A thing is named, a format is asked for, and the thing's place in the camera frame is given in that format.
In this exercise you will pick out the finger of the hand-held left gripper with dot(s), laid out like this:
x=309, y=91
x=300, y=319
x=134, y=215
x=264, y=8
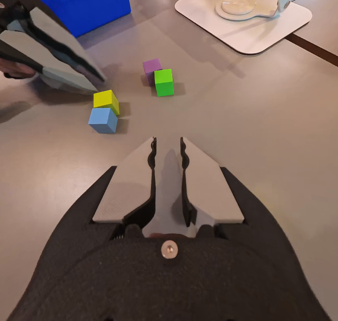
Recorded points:
x=26, y=45
x=58, y=33

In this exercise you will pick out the yellow foam cube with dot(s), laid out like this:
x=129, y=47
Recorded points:
x=104, y=99

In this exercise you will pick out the white document stand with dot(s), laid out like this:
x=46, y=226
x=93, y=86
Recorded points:
x=206, y=9

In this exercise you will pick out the person's left hand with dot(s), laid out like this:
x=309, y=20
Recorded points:
x=18, y=70

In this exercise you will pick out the green foam cube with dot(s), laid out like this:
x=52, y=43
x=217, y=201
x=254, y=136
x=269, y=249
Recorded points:
x=163, y=82

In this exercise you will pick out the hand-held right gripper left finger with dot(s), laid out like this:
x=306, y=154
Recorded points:
x=124, y=191

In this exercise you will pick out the blue plastic bin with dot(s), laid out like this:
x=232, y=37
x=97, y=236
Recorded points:
x=100, y=6

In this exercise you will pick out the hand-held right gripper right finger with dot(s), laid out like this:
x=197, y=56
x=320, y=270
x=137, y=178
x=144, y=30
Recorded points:
x=214, y=194

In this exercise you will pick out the purple foam cube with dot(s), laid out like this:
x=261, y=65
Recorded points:
x=151, y=66

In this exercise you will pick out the light blue foam cube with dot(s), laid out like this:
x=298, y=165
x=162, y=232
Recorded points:
x=101, y=120

